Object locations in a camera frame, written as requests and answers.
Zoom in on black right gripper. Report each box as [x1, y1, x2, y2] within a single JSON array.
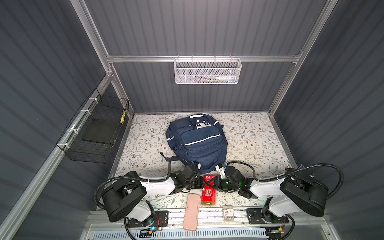
[[206, 176, 240, 193]]

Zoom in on red tissue packet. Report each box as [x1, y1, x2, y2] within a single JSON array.
[[202, 175, 216, 206]]

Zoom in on navy blue student backpack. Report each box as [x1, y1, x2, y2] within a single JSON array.
[[166, 114, 228, 174]]

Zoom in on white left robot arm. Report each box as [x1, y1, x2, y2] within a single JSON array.
[[93, 156, 201, 227]]

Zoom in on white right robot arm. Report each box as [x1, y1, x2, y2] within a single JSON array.
[[215, 161, 344, 221]]

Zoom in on pink pencil case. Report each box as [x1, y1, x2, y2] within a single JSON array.
[[183, 194, 201, 232]]

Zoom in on small clear staples box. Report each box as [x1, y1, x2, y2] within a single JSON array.
[[223, 206, 234, 222]]

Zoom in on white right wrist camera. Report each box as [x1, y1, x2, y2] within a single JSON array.
[[215, 164, 227, 179]]

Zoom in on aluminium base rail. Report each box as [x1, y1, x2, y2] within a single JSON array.
[[83, 207, 326, 233]]

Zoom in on black wire mesh basket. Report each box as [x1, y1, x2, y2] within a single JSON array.
[[57, 91, 130, 164]]

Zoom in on white wire mesh basket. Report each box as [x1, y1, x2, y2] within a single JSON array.
[[173, 57, 242, 85]]

